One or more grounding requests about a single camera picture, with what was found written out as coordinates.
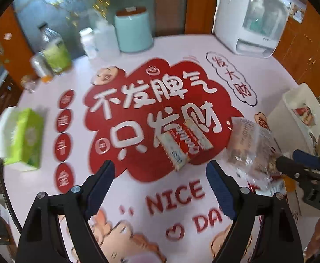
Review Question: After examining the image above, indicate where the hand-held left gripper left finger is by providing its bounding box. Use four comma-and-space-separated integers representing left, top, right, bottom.
16, 160, 115, 263

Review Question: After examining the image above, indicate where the mint green canister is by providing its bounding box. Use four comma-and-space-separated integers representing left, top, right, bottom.
113, 7, 154, 53

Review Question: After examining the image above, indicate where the small white plastic bottle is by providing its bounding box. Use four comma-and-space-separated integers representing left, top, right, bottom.
79, 27, 97, 58

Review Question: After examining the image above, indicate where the red and white snack packet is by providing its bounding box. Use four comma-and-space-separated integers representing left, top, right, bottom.
159, 116, 214, 172

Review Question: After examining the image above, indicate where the green tissue box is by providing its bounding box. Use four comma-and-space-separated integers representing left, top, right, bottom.
2, 108, 46, 169

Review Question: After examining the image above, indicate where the small jar with orange contents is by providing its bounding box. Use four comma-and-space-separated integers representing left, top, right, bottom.
30, 52, 54, 84

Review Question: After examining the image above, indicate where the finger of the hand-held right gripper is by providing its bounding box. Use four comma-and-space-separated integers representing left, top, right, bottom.
275, 155, 314, 183
292, 149, 320, 171

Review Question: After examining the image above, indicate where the wooden door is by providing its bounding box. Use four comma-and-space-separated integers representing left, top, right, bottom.
187, 0, 224, 37

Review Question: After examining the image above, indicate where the wooden cabinet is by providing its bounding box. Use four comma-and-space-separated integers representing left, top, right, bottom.
272, 0, 320, 100

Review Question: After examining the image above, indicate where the white plastic storage bin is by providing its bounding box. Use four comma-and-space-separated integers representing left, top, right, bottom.
267, 83, 320, 195

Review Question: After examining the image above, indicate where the small clear glass jar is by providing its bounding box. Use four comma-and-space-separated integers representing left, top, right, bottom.
20, 74, 37, 94

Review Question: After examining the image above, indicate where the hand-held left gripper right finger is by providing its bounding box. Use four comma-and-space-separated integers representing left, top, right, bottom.
205, 160, 304, 263

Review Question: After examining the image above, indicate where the glass bottle with green label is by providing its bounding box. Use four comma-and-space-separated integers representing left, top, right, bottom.
38, 23, 73, 75

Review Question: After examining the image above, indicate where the clear packet of brown crackers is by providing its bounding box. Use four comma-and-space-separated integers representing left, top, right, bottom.
226, 116, 285, 195

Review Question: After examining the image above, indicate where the red and black snack packet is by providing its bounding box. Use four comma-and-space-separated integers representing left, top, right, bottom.
291, 102, 318, 128

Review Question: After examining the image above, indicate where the large white plastic bottle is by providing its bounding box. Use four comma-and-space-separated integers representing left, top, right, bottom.
94, 19, 121, 61

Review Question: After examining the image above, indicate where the white cabinet with clear door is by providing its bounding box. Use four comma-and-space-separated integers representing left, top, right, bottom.
213, 0, 290, 58

